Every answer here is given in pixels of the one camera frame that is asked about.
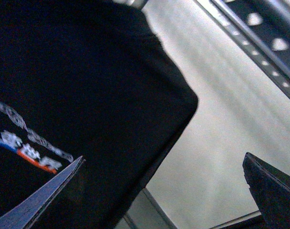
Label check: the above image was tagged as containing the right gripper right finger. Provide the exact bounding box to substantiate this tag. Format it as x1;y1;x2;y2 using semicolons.
242;152;290;229

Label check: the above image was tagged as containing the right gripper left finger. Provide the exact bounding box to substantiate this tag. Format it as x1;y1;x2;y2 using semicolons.
0;156;85;229

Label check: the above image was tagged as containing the perforated metal rack beam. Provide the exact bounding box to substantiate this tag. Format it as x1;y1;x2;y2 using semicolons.
196;0;290;99

